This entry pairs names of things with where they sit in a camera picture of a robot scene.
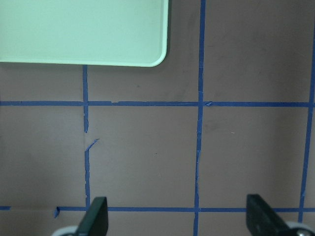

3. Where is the light green tray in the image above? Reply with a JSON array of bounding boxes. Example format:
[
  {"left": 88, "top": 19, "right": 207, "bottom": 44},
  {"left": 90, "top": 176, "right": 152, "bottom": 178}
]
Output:
[{"left": 0, "top": 0, "right": 169, "bottom": 67}]

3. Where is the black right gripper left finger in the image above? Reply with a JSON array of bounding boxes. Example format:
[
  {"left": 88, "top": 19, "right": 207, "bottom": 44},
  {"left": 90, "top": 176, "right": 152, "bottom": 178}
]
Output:
[{"left": 76, "top": 197, "right": 109, "bottom": 236}]

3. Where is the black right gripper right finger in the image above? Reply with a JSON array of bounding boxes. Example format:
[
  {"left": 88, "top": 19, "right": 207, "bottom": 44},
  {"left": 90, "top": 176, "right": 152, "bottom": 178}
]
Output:
[{"left": 246, "top": 194, "right": 290, "bottom": 236}]

